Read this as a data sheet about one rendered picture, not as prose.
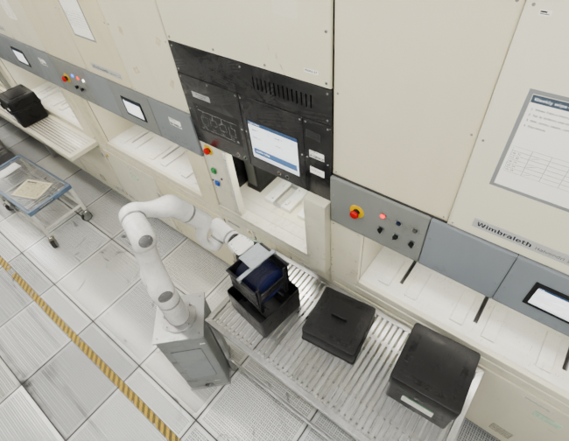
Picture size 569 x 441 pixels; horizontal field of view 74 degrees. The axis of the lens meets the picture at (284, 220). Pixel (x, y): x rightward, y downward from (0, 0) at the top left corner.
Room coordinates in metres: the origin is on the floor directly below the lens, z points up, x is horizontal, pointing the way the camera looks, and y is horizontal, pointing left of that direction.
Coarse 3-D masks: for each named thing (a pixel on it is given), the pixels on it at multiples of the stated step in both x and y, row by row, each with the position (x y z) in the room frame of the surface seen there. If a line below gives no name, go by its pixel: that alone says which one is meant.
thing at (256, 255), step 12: (252, 252) 1.08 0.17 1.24; (264, 252) 1.08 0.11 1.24; (252, 264) 1.01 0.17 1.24; (276, 264) 1.11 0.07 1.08; (288, 264) 1.06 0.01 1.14; (240, 276) 1.01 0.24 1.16; (288, 276) 1.05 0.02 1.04; (240, 288) 1.02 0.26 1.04; (276, 288) 1.00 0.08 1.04; (288, 288) 1.05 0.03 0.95; (252, 300) 0.95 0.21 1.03
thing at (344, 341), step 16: (320, 304) 0.97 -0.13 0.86; (336, 304) 0.96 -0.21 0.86; (352, 304) 0.95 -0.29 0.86; (368, 304) 0.94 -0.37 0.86; (320, 320) 0.88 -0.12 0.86; (336, 320) 0.87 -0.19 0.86; (352, 320) 0.86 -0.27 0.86; (368, 320) 0.85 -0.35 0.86; (304, 336) 0.84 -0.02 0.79; (320, 336) 0.80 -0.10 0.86; (336, 336) 0.79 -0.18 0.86; (352, 336) 0.78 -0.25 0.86; (336, 352) 0.74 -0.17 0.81; (352, 352) 0.70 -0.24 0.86
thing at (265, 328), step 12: (240, 300) 1.12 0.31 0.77; (276, 300) 1.09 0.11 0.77; (288, 300) 0.99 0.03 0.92; (240, 312) 1.03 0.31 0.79; (252, 312) 1.03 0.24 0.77; (264, 312) 1.02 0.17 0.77; (276, 312) 0.94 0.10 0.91; (288, 312) 0.98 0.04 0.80; (252, 324) 0.94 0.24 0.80; (264, 324) 0.89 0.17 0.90; (276, 324) 0.93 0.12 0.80; (264, 336) 0.88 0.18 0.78
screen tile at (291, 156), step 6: (276, 138) 1.39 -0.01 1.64; (282, 144) 1.37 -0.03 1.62; (288, 144) 1.34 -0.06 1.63; (294, 144) 1.32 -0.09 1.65; (276, 150) 1.39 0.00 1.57; (282, 150) 1.37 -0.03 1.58; (294, 150) 1.32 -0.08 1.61; (282, 156) 1.37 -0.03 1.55; (288, 156) 1.35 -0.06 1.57; (294, 156) 1.32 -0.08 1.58; (294, 162) 1.32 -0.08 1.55
